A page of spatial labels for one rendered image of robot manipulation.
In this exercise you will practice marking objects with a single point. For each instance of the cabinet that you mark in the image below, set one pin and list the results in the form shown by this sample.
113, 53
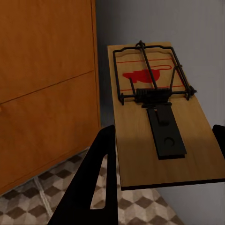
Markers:
49, 87

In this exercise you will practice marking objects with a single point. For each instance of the mousetrap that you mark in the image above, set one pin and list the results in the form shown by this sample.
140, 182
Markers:
162, 134

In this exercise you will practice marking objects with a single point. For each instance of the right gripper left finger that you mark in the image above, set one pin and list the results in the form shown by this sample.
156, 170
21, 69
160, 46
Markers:
74, 207

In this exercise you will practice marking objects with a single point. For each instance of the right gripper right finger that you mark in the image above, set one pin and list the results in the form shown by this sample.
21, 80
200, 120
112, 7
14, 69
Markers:
219, 132

